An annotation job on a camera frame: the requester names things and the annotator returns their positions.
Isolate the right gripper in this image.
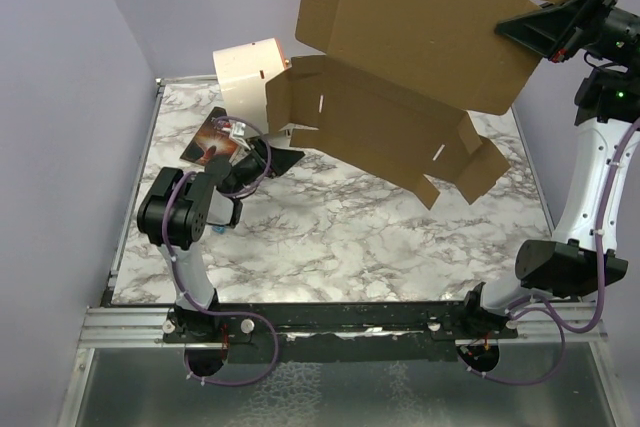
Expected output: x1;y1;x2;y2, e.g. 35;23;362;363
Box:
495;0;640;69

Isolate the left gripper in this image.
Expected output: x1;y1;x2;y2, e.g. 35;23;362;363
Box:
229;137;304;195

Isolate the brown cardboard box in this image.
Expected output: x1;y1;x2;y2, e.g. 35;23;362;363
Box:
265;0;562;207

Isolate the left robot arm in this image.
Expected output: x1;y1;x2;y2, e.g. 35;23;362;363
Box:
136;139;305;342

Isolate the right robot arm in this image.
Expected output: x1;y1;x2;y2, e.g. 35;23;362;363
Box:
456;0;639;338

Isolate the dark paperback book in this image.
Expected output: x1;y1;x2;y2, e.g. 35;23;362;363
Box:
180;107;239;166

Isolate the cream cylindrical container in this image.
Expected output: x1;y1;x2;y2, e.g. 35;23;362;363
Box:
212;38;288;134

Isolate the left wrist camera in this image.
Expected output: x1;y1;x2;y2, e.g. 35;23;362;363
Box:
228;121;249;149

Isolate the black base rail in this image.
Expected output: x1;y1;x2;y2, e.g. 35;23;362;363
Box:
163;301;517;364

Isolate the aluminium table frame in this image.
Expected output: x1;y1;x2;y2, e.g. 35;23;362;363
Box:
54;74;631;427

